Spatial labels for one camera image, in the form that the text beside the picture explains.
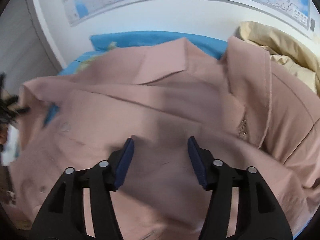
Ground pink coat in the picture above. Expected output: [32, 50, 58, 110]
[10, 37, 319, 239]

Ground beige garment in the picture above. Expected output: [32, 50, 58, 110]
[239, 21, 319, 95]

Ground blue floral bed sheet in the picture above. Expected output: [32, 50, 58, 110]
[43, 30, 228, 128]

